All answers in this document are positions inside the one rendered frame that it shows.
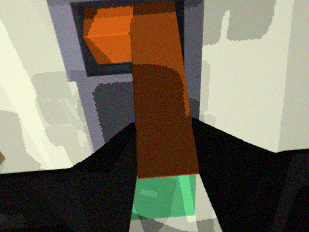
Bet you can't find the orange l-shaped part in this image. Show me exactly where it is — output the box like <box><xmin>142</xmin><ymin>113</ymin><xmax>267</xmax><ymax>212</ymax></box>
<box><xmin>83</xmin><ymin>0</ymin><xmax>199</xmax><ymax>179</ymax></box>

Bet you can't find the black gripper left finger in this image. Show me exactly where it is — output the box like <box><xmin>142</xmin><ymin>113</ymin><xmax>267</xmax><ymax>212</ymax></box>
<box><xmin>0</xmin><ymin>122</ymin><xmax>137</xmax><ymax>232</ymax></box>

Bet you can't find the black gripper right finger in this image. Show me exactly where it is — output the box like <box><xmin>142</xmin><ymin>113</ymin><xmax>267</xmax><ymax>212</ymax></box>
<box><xmin>192</xmin><ymin>118</ymin><xmax>309</xmax><ymax>232</ymax></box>

